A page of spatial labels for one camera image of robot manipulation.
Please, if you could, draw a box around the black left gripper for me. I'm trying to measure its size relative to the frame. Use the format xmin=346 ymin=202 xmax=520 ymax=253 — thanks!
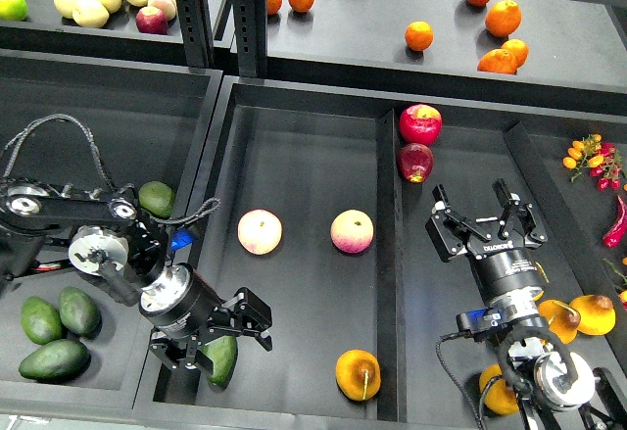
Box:
xmin=139 ymin=263 xmax=272 ymax=370

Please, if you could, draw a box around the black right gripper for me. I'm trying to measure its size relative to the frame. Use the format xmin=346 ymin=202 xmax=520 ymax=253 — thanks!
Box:
xmin=425 ymin=178 xmax=548 ymax=306

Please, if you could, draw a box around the dark green avocado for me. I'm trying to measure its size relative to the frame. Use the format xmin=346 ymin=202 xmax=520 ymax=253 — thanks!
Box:
xmin=202 ymin=336 xmax=238 ymax=389

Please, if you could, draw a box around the yellow brown pear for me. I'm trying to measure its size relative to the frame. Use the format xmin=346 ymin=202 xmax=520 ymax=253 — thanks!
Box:
xmin=335 ymin=350 xmax=381 ymax=402

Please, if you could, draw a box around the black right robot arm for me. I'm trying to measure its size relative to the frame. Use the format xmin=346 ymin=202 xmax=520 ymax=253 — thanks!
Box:
xmin=425 ymin=179 xmax=626 ymax=429

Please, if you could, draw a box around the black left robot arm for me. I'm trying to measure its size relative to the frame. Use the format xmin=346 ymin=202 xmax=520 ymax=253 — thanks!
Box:
xmin=1 ymin=177 xmax=272 ymax=373

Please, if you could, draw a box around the yellow pear with stem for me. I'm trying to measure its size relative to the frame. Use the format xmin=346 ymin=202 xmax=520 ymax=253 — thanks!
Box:
xmin=538 ymin=299 xmax=581 ymax=344

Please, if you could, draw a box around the green avocado lower middle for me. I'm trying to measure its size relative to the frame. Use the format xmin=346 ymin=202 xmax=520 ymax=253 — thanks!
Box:
xmin=59 ymin=287 xmax=102 ymax=337

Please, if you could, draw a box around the yellow pear far right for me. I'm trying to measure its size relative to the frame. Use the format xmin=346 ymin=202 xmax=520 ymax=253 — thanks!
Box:
xmin=569 ymin=295 xmax=616 ymax=336

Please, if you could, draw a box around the green avocado upper right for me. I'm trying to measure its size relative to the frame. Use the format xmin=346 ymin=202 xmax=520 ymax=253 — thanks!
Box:
xmin=138 ymin=181 xmax=175 ymax=218

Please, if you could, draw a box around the green avocado bottom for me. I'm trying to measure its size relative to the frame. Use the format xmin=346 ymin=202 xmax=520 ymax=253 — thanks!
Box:
xmin=18 ymin=339 xmax=91 ymax=381

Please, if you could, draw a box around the green avocado lower left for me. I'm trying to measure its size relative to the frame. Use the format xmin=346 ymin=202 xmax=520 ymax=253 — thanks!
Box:
xmin=21 ymin=296 xmax=65 ymax=345

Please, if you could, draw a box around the yellow pear bottom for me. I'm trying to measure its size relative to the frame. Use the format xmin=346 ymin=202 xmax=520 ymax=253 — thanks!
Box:
xmin=479 ymin=363 xmax=519 ymax=415

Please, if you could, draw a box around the pale yellow pear front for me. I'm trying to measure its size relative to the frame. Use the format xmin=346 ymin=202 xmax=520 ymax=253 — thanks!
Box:
xmin=72 ymin=0 xmax=110 ymax=28

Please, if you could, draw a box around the black slanted divider bar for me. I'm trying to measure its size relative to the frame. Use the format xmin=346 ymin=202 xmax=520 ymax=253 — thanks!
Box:
xmin=504 ymin=122 xmax=626 ymax=366

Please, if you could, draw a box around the pink yellow apple left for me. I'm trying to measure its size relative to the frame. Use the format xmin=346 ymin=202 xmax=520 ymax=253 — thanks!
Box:
xmin=237 ymin=209 xmax=282 ymax=256

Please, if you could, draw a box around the pink yellow apple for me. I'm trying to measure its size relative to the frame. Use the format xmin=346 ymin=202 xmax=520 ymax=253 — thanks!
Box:
xmin=330 ymin=210 xmax=374 ymax=254
xmin=237 ymin=209 xmax=282 ymax=256

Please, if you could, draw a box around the bright red apple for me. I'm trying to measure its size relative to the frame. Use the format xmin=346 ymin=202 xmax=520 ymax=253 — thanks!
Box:
xmin=399 ymin=104 xmax=443 ymax=146

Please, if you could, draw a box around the red chili pepper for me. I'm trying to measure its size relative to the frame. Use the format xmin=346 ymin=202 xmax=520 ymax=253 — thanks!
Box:
xmin=602 ymin=195 xmax=626 ymax=248

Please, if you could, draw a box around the cherry tomato bunch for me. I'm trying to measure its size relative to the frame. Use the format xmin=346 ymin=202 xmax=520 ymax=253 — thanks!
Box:
xmin=562 ymin=133 xmax=626 ymax=191

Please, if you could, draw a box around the pink yellow apple right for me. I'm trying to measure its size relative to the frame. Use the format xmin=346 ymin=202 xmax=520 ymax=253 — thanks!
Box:
xmin=330 ymin=210 xmax=374 ymax=254

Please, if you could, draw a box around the orange lower front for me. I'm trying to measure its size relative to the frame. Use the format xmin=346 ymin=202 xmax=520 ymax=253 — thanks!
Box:
xmin=477 ymin=48 xmax=518 ymax=74

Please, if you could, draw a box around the black middle tray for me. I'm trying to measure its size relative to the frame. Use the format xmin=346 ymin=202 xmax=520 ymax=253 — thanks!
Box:
xmin=136 ymin=77 xmax=626 ymax=429

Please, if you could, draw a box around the black tray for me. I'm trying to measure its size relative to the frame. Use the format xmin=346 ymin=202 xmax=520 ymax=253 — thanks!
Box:
xmin=1 ymin=50 xmax=221 ymax=420
xmin=136 ymin=77 xmax=626 ymax=429

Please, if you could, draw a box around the orange lower right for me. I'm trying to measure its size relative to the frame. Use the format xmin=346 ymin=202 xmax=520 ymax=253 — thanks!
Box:
xmin=501 ymin=38 xmax=529 ymax=68

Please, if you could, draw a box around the orange middle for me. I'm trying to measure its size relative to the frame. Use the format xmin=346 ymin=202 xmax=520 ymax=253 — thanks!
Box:
xmin=405 ymin=21 xmax=434 ymax=52

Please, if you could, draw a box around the large orange right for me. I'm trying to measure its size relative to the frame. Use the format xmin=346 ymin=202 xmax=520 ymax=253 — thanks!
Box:
xmin=485 ymin=0 xmax=522 ymax=38

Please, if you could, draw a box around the black left tray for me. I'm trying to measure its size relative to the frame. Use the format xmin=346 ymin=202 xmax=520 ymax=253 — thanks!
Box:
xmin=1 ymin=50 xmax=221 ymax=420

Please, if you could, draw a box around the dark red shelf apple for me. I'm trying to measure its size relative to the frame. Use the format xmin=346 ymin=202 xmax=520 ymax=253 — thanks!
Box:
xmin=135 ymin=6 xmax=169 ymax=35

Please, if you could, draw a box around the pink peach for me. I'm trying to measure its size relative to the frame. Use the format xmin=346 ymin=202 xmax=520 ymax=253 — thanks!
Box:
xmin=147 ymin=0 xmax=177 ymax=21

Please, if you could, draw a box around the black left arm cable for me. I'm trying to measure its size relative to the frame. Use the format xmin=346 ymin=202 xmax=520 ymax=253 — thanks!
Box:
xmin=0 ymin=113 xmax=221 ymax=228

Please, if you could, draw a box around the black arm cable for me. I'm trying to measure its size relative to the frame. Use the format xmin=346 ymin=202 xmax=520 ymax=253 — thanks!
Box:
xmin=0 ymin=113 xmax=221 ymax=228
xmin=434 ymin=330 xmax=489 ymax=430

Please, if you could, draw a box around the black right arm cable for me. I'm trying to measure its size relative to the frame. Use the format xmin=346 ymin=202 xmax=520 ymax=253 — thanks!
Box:
xmin=434 ymin=330 xmax=489 ymax=430

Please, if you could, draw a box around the black shelf post right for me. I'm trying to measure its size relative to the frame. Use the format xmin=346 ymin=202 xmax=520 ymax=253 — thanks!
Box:
xmin=231 ymin=0 xmax=267 ymax=78

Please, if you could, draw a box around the black shelf post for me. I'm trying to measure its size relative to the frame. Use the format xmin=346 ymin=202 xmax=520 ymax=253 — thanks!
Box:
xmin=231 ymin=0 xmax=267 ymax=78
xmin=176 ymin=0 xmax=215 ymax=69

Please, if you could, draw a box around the black shelf post left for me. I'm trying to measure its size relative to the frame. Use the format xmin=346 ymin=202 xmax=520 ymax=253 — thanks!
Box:
xmin=176 ymin=0 xmax=215 ymax=69

